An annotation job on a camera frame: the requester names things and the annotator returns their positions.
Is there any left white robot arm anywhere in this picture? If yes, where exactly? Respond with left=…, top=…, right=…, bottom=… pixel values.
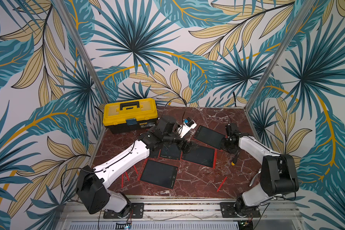
left=76, top=116, right=196, bottom=218

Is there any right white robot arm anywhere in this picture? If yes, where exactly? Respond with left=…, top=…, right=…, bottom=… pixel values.
left=220, top=123, right=299, bottom=213

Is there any back left writing tablet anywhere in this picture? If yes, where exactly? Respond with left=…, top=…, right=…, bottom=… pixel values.
left=149, top=144, right=182, bottom=161

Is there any writing tablet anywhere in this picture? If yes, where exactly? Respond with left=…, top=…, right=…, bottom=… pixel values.
left=149, top=144, right=182, bottom=161
left=193, top=126, right=226, bottom=150
left=181, top=145, right=215, bottom=168
left=139, top=159, right=178, bottom=189

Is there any middle right writing tablet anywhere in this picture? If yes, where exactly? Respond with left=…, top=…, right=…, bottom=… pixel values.
left=181, top=145, right=215, bottom=168

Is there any back right writing tablet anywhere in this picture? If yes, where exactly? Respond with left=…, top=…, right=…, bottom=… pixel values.
left=193, top=126, right=226, bottom=150

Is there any front left writing tablet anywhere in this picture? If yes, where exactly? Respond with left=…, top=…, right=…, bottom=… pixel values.
left=139, top=159, right=178, bottom=189

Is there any yellow black screwdriver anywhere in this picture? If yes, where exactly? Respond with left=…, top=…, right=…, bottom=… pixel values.
left=231, top=152, right=240, bottom=166

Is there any yellow black toolbox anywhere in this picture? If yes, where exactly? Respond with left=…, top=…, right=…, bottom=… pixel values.
left=103, top=98, right=158, bottom=134

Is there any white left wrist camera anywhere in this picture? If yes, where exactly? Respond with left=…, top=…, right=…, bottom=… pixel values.
left=177, top=117, right=197, bottom=138

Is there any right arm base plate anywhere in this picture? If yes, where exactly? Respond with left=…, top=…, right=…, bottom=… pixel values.
left=219, top=202, right=261, bottom=218

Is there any aluminium front rail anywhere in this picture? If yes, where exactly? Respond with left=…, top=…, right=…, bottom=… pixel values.
left=56, top=195, right=305, bottom=230

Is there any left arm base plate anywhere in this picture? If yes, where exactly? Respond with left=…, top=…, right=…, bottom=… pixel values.
left=103, top=203, right=145, bottom=220

